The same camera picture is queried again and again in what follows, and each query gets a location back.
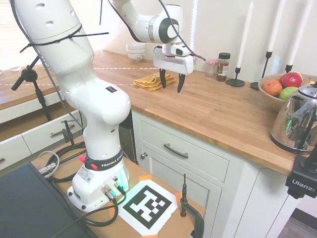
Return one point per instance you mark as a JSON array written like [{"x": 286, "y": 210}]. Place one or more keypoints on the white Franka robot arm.
[{"x": 81, "y": 99}]

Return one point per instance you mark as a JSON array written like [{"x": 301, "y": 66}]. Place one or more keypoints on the metal cabinet knob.
[{"x": 144, "y": 155}]

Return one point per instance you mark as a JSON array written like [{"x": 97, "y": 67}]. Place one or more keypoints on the black white marker paper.
[{"x": 148, "y": 205}]

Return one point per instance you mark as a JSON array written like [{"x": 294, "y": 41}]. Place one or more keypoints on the stainless steel kettle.
[{"x": 297, "y": 119}]

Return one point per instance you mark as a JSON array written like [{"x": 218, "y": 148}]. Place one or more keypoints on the glass jar red checkered lid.
[{"x": 210, "y": 70}]

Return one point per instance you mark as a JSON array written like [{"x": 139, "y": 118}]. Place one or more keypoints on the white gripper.
[{"x": 173, "y": 65}]

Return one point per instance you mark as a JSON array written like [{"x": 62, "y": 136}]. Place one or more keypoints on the short black candle holder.
[{"x": 235, "y": 83}]

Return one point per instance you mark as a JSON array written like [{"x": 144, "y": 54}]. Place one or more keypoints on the white taper candle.
[
  {"x": 245, "y": 34},
  {"x": 298, "y": 34},
  {"x": 276, "y": 24}
]

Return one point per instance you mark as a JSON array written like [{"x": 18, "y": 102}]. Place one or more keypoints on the black controller box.
[{"x": 24, "y": 203}]

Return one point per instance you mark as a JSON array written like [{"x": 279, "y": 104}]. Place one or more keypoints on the orange tape piece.
[{"x": 113, "y": 211}]

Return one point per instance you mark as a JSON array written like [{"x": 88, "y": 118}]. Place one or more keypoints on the black bar clamp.
[
  {"x": 67, "y": 132},
  {"x": 183, "y": 198}
]

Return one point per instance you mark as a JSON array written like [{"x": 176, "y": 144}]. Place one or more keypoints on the white bowl with floral print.
[{"x": 135, "y": 56}]

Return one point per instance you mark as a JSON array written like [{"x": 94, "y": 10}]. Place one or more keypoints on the white drawer unit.
[{"x": 37, "y": 138}]

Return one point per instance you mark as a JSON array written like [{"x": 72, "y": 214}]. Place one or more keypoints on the white kitchen cabinet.
[{"x": 223, "y": 178}]

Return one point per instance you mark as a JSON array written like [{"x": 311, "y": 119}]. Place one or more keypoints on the yellow towel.
[{"x": 148, "y": 82}]

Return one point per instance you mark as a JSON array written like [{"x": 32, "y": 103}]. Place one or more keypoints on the black camera stand clamp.
[{"x": 301, "y": 183}]

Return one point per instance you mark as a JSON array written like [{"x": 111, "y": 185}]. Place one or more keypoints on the black zip tie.
[{"x": 74, "y": 36}]

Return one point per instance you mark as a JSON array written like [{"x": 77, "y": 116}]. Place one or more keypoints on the spice jar black lid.
[{"x": 223, "y": 69}]

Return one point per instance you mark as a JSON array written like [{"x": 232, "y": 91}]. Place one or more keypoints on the black tripod stand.
[{"x": 23, "y": 75}]

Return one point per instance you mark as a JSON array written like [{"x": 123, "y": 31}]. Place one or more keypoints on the green apple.
[{"x": 288, "y": 93}]

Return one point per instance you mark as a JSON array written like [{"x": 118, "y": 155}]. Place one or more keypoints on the wooden fruit bowl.
[{"x": 268, "y": 99}]

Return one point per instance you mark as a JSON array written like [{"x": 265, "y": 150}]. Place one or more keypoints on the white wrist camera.
[{"x": 179, "y": 50}]

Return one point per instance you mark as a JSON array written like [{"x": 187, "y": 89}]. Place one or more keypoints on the medium black candle holder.
[{"x": 288, "y": 67}]

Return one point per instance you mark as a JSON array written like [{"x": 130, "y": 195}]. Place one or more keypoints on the tall black candle holder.
[{"x": 269, "y": 54}]

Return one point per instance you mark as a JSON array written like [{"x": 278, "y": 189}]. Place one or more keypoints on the orange fruit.
[{"x": 272, "y": 88}]

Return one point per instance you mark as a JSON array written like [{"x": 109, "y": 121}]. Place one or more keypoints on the brown robot mounting board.
[{"x": 179, "y": 223}]

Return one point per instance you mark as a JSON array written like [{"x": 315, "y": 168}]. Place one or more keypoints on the red apple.
[{"x": 291, "y": 79}]

